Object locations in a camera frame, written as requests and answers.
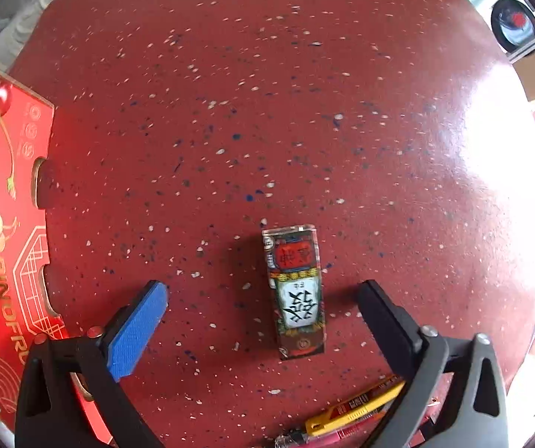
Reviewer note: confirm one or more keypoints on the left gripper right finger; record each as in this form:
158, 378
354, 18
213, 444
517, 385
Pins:
394, 331

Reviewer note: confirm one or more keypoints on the red transparent pen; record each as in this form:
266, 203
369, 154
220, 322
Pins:
300, 438

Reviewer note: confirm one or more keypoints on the yellow utility blade case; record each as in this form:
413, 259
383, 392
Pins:
353, 409

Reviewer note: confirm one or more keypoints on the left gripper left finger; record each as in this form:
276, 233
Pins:
129, 332

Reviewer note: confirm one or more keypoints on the red cardboard fruit box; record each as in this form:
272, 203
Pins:
25, 309

